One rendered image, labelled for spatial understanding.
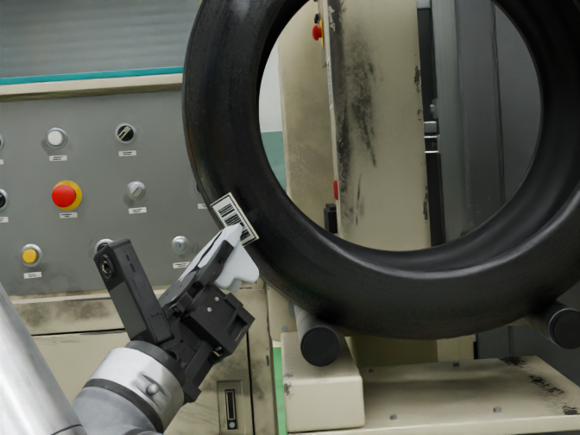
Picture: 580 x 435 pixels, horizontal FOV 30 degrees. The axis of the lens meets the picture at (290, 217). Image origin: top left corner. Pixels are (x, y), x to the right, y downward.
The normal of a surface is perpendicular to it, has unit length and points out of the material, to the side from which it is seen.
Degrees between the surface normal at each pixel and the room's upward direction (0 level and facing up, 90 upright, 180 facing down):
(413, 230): 90
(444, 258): 80
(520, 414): 0
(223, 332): 70
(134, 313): 101
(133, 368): 46
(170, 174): 90
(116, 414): 55
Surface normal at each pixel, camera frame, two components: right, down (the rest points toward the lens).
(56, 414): 0.69, -0.57
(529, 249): 0.12, 0.21
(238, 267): 0.59, -0.37
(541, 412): -0.07, -1.00
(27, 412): 0.35, -0.45
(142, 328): -0.73, 0.28
